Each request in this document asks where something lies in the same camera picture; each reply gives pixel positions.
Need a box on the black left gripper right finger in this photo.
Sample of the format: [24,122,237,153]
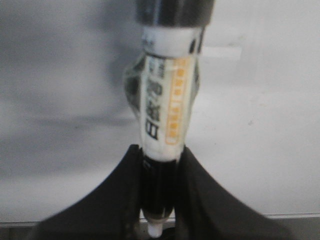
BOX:
[174,147,293,240]

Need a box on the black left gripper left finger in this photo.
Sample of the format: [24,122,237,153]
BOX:
[26,144,142,240]

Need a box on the taped whiteboard marker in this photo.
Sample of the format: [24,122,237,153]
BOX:
[124,0,215,238]

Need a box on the white whiteboard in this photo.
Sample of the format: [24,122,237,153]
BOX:
[0,0,320,223]

